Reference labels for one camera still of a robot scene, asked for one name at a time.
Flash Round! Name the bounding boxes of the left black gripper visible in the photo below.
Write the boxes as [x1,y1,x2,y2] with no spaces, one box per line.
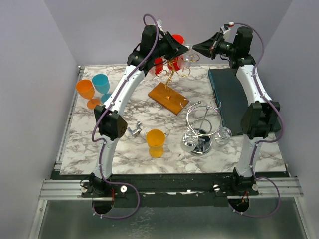
[152,31,187,61]

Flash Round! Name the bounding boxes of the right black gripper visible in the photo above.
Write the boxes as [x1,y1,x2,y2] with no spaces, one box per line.
[192,32,237,61]

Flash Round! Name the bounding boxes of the clear wine glass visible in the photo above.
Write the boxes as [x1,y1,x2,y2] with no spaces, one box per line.
[180,44,200,70]

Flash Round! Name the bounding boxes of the yellow wine glass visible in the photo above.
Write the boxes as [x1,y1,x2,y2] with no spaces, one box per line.
[146,129,165,158]

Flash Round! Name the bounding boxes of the orange wine glass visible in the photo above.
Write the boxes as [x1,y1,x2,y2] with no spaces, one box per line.
[76,79,100,110]

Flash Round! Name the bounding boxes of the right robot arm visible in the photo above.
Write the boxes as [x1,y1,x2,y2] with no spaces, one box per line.
[192,22,284,195]

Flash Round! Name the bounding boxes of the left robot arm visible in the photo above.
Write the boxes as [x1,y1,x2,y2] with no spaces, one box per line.
[89,25,188,197]

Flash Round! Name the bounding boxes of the right red wine glass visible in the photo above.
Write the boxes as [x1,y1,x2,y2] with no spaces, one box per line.
[167,34,186,72]

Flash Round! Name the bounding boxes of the red wine glass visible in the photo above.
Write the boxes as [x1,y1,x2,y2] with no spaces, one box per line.
[154,58,163,75]
[167,34,186,72]

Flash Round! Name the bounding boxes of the left red wine glass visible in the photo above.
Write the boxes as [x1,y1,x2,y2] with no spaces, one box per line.
[154,58,163,75]

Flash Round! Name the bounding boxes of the blue wine glass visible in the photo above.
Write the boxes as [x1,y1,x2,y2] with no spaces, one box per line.
[92,74,112,103]

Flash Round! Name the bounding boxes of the white cylinder fitting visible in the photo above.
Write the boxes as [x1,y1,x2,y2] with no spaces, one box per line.
[140,131,148,139]

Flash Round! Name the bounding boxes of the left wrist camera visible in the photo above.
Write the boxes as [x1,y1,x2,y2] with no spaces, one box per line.
[157,19,164,33]

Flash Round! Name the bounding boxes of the gold wire wine glass rack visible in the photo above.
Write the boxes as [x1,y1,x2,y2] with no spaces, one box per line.
[148,55,191,115]

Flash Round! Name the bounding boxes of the chrome wire glass rack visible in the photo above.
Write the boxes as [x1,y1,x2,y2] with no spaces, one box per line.
[184,100,222,156]

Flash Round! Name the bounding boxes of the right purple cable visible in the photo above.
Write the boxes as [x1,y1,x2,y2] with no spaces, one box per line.
[231,22,285,219]

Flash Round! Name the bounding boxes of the purple cable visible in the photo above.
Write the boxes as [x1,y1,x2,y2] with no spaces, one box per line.
[91,13,141,220]
[231,22,285,219]

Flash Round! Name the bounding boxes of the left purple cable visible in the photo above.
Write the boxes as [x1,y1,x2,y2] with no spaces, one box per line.
[91,13,141,220]

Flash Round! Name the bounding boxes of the aluminium rail frame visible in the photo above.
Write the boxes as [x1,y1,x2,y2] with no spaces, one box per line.
[31,65,314,239]

